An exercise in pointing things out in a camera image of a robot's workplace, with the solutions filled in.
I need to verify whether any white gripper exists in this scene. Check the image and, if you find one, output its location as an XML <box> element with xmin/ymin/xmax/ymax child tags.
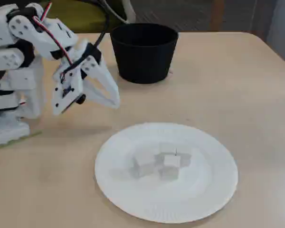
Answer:
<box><xmin>52</xmin><ymin>39</ymin><xmax>121</xmax><ymax>110</ymax></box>

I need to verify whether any white block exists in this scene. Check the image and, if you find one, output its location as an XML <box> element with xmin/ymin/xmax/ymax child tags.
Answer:
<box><xmin>178</xmin><ymin>150</ymin><xmax>192</xmax><ymax>168</ymax></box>
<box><xmin>157</xmin><ymin>166</ymin><xmax>180</xmax><ymax>181</ymax></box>
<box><xmin>132</xmin><ymin>153</ymin><xmax>155</xmax><ymax>179</ymax></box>
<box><xmin>163</xmin><ymin>154</ymin><xmax>181</xmax><ymax>168</ymax></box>

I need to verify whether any black pot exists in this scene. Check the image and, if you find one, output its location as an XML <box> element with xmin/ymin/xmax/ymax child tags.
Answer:
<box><xmin>110</xmin><ymin>23</ymin><xmax>179</xmax><ymax>85</ymax></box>

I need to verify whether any white paper plate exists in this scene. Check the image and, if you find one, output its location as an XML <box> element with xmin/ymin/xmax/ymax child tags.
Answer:
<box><xmin>94</xmin><ymin>122</ymin><xmax>239</xmax><ymax>224</ymax></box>

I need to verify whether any olive green chair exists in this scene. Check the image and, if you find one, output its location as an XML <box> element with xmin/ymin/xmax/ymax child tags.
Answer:
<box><xmin>41</xmin><ymin>0</ymin><xmax>129</xmax><ymax>34</ymax></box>

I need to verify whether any white chair leg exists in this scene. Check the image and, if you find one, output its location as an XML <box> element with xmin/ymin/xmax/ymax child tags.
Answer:
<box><xmin>103</xmin><ymin>0</ymin><xmax>136</xmax><ymax>24</ymax></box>

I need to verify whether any brown wooden leg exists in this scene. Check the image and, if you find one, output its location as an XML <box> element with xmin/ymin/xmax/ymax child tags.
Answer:
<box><xmin>210</xmin><ymin>0</ymin><xmax>225</xmax><ymax>31</ymax></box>

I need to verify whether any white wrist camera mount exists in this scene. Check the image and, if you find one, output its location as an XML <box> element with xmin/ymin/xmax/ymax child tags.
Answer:
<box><xmin>51</xmin><ymin>67</ymin><xmax>87</xmax><ymax>116</ymax></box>

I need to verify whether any thick black camera cable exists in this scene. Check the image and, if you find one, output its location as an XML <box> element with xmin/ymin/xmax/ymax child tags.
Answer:
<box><xmin>61</xmin><ymin>0</ymin><xmax>111</xmax><ymax>76</ymax></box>

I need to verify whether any red white servo wire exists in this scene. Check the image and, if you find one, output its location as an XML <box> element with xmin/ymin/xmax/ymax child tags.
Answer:
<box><xmin>33</xmin><ymin>2</ymin><xmax>74</xmax><ymax>66</ymax></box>

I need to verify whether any green base plate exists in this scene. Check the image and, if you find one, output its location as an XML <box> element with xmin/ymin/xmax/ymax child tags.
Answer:
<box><xmin>0</xmin><ymin>130</ymin><xmax>42</xmax><ymax>152</ymax></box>

